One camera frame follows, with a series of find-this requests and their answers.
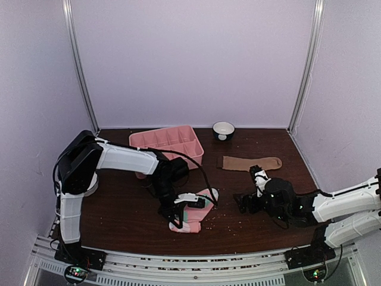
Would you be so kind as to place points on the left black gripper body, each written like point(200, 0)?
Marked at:
point(160, 187)

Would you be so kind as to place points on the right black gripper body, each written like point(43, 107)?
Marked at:
point(275, 213)

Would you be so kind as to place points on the tan brown sock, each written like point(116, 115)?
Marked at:
point(244, 164)

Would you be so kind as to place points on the pink patterned sock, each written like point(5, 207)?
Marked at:
point(193, 216)

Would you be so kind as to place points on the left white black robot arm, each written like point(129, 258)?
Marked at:
point(75, 177)

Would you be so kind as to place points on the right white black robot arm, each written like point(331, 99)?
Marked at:
point(339, 216)

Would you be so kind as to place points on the pink divided organizer tray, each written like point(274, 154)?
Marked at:
point(182, 139)

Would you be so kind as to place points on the black white ceramic bowl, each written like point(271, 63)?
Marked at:
point(223, 131)

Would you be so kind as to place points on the white fluted bowl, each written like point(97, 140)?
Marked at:
point(93, 186)

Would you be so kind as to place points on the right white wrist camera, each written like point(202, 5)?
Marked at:
point(259, 178)

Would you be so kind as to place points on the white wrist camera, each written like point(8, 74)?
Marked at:
point(188, 198)
point(259, 178)

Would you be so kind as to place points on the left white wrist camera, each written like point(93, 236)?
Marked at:
point(188, 198)

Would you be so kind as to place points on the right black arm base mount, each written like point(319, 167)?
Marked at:
point(312, 261)

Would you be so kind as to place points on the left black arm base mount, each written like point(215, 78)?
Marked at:
point(81, 261)

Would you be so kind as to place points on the right aluminium frame post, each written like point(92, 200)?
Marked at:
point(309, 62)

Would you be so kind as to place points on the aluminium frame post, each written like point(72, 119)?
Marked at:
point(309, 62)
point(78, 67)

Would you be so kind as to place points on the left aluminium frame post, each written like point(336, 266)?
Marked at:
point(78, 67)

